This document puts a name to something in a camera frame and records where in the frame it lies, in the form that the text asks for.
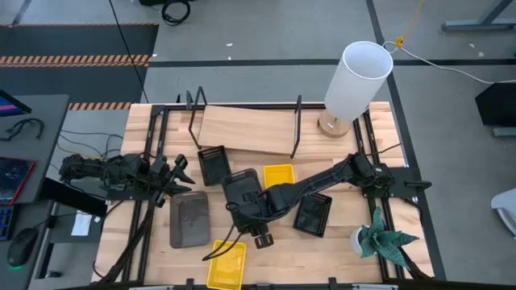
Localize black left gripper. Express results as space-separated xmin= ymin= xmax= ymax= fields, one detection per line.
xmin=148 ymin=154 xmax=197 ymax=209

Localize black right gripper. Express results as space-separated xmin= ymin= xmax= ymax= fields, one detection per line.
xmin=237 ymin=188 xmax=289 ymax=251

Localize black plastic slotted basket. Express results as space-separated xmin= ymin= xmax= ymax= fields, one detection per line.
xmin=197 ymin=145 xmax=233 ymax=188
xmin=292 ymin=192 xmax=334 ymax=238

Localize yellow plastic slotted basket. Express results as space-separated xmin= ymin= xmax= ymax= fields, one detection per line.
xmin=263 ymin=164 xmax=296 ymax=190
xmin=206 ymin=239 xmax=248 ymax=290

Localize white paper note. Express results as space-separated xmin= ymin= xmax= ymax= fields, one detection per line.
xmin=70 ymin=212 xmax=94 ymax=238

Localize green artificial plant white pot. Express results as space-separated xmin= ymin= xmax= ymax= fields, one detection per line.
xmin=349 ymin=205 xmax=421 ymax=269

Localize dark grey side desk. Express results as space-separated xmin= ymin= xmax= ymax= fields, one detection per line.
xmin=0 ymin=93 xmax=71 ymax=207

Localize dark red-edged pad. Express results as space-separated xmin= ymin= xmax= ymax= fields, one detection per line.
xmin=0 ymin=156 xmax=37 ymax=206

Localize black computer mouse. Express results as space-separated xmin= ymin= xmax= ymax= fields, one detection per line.
xmin=6 ymin=226 xmax=40 ymax=269

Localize white shade wooden base lamp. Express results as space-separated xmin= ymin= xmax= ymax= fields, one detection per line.
xmin=316 ymin=40 xmax=394 ymax=139

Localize backlit black keyboard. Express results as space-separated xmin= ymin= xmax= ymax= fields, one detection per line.
xmin=0 ymin=204 xmax=18 ymax=243

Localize black hazard-striped floor mat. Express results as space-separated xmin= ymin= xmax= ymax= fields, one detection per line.
xmin=0 ymin=22 xmax=160 ymax=112

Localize black computer monitor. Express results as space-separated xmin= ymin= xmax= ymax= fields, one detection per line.
xmin=0 ymin=89 xmax=33 ymax=118

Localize black floor box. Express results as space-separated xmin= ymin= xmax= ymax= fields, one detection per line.
xmin=474 ymin=81 xmax=516 ymax=128

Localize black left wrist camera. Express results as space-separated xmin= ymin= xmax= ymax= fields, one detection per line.
xmin=149 ymin=155 xmax=169 ymax=175

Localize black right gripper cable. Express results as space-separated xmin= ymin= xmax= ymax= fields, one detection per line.
xmin=201 ymin=222 xmax=248 ymax=263

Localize black aluminium rig frame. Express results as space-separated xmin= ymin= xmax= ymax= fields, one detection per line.
xmin=119 ymin=101 xmax=435 ymax=290

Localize black sleeved cable bundle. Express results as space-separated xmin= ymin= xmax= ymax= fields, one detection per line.
xmin=95 ymin=196 xmax=163 ymax=284

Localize wooden shelf black metal frame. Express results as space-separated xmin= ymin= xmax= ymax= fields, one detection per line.
xmin=185 ymin=85 xmax=304 ymax=160

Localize thin black arm cables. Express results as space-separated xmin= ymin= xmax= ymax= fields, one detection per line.
xmin=56 ymin=128 xmax=125 ymax=161

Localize thin black floor cable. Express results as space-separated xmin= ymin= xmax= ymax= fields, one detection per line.
xmin=107 ymin=0 xmax=151 ymax=104

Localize black coiled floor cable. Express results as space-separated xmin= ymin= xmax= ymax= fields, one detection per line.
xmin=160 ymin=0 xmax=192 ymax=27

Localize white lamp cable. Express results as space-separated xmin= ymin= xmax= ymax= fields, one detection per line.
xmin=381 ymin=39 xmax=516 ymax=86

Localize yellow floor cable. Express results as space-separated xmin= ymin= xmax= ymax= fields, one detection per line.
xmin=394 ymin=0 xmax=427 ymax=49

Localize grey desk leg frame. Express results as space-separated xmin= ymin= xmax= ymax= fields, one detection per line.
xmin=440 ymin=0 xmax=516 ymax=33

